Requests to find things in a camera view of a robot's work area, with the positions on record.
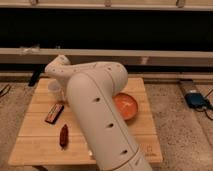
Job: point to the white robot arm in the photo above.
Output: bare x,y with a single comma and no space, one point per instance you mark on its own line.
89,89

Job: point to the black table leg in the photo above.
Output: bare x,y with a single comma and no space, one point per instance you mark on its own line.
35,76

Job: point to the orange round bowl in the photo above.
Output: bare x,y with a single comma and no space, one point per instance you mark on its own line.
126,105

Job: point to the blue device on floor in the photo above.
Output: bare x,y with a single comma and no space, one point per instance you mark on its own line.
195,100

